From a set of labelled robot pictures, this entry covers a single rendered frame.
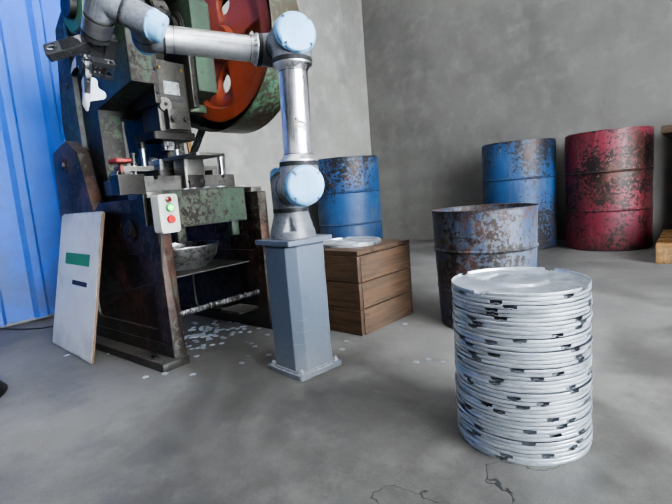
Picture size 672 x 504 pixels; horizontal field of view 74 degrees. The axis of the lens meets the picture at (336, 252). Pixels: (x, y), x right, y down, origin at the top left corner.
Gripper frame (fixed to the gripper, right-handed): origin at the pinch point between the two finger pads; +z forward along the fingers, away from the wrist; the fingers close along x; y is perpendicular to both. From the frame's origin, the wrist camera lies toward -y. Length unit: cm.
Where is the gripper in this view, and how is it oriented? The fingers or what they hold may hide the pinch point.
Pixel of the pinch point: (77, 93)
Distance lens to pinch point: 156.3
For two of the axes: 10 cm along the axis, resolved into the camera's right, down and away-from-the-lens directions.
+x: -4.6, -8.0, 3.8
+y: 7.3, -1.0, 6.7
